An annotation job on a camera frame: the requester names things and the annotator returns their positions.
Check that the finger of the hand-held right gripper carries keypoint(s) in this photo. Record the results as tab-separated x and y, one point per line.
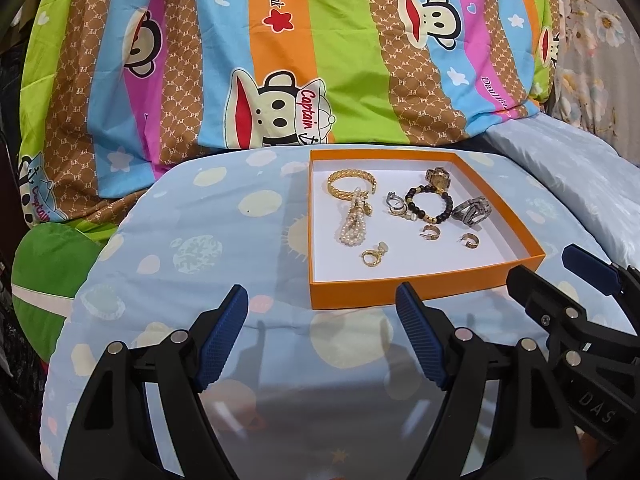
590	270
550	305

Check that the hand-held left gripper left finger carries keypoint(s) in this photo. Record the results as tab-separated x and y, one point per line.
225	340

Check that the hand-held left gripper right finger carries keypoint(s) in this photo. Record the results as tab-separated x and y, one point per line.
420	340

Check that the orange jewelry box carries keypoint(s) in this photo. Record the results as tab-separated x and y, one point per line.
350	295

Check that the gold hoop pearl earring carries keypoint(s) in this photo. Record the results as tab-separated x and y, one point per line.
370	259

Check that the silver link wristwatch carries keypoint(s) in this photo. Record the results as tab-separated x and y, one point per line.
470	210

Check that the pale blue quilted pillow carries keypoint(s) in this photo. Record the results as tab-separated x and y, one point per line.
575	170

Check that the small gold hoop earring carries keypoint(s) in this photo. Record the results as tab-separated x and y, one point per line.
429	232
469	241

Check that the light blue dotted sheet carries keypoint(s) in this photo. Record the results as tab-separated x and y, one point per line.
200	220

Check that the green cushion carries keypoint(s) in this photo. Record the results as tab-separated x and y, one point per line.
55	270

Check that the floral cloth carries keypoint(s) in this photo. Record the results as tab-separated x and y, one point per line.
600	35

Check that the striped cartoon monkey blanket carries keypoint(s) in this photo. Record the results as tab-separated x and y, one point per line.
325	60

